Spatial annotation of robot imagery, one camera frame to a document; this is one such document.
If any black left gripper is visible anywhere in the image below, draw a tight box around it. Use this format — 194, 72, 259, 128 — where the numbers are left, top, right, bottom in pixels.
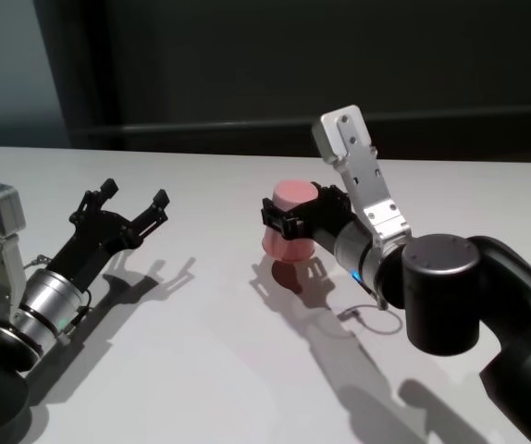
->
45, 179, 171, 297

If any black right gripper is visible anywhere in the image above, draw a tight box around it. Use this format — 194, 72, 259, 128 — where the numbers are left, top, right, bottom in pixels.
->
260, 183, 355, 260

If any pink plastic cup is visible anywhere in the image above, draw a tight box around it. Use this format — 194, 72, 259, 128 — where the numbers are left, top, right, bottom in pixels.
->
261, 179, 321, 265

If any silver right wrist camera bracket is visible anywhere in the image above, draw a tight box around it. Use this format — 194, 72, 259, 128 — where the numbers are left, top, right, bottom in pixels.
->
311, 104, 413, 253

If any thin grey horizontal rail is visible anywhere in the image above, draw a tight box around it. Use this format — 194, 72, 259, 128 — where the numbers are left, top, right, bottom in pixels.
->
68, 105, 531, 136

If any right gripper cable with plug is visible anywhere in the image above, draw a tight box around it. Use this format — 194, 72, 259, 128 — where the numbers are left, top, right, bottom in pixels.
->
337, 277, 405, 337

